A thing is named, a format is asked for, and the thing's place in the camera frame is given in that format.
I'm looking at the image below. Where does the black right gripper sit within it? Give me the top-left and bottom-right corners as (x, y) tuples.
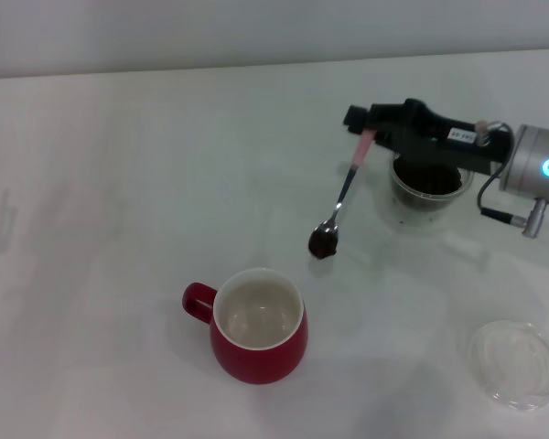
(344, 97), (516, 177)

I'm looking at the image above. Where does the pink-handled metal spoon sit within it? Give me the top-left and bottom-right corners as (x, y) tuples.
(307, 129), (377, 262)

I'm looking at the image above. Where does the scooped coffee bean portion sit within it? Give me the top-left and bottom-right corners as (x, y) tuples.
(307, 230), (339, 262)

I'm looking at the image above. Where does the coffee bean pile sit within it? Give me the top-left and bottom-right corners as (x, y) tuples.
(393, 162), (463, 196)

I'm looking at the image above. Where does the double-walled glass cup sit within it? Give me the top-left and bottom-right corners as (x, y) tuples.
(378, 153), (471, 235)

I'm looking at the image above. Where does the red ceramic mug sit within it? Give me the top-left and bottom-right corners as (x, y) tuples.
(180, 267), (310, 385)

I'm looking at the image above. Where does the clear glass saucer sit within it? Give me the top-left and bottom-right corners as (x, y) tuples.
(466, 319), (549, 412)

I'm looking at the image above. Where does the black cable with connector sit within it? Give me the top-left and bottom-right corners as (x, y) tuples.
(478, 162), (549, 239)

